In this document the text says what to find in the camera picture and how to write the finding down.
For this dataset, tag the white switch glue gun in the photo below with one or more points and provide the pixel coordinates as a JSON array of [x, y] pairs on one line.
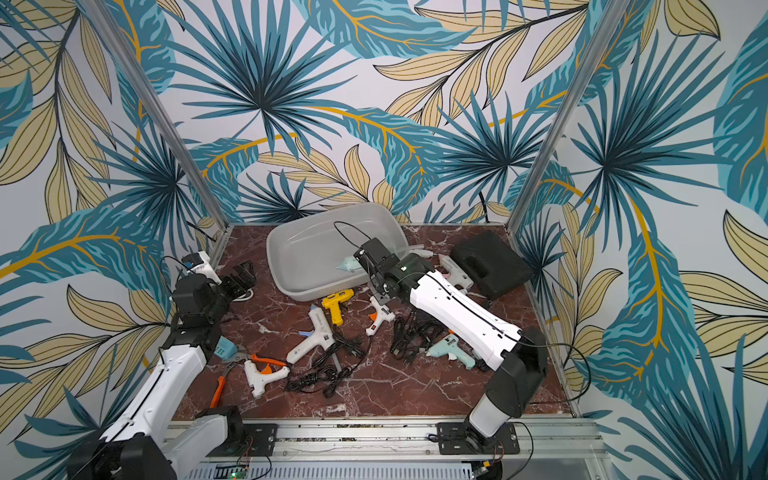
[[257, 380]]

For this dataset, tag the white blue-trigger glue gun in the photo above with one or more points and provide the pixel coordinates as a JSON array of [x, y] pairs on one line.
[[321, 336]]

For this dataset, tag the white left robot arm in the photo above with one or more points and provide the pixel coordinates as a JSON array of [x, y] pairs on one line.
[[135, 445]]

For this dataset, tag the yellow glue gun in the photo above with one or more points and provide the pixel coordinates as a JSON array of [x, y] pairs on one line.
[[332, 303]]

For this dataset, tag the large white pink-trigger glue gun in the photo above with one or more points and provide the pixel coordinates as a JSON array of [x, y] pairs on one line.
[[455, 275]]

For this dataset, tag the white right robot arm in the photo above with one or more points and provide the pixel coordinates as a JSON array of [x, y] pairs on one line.
[[517, 357]]

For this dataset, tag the white labelled mini glue gun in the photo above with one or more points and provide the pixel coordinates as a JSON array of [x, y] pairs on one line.
[[382, 314]]

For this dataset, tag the light blue power strip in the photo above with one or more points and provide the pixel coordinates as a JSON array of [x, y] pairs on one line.
[[226, 350]]

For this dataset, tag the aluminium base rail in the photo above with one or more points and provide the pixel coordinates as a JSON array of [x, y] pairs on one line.
[[415, 447]]

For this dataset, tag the mint green glue gun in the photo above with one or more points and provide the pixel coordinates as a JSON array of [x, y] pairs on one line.
[[349, 264]]

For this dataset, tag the orange handled pliers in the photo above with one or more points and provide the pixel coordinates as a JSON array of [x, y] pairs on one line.
[[222, 380]]

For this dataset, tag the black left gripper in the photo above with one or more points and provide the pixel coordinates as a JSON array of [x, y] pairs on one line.
[[247, 278]]

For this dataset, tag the grey plastic storage box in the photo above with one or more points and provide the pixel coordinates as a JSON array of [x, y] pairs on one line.
[[304, 255]]

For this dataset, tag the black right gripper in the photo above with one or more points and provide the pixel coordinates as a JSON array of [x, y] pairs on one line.
[[369, 255]]

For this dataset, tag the light blue glue gun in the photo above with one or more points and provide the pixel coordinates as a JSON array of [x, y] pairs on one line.
[[449, 347]]

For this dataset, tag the black plastic tool case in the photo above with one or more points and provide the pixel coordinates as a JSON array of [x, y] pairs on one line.
[[493, 266]]

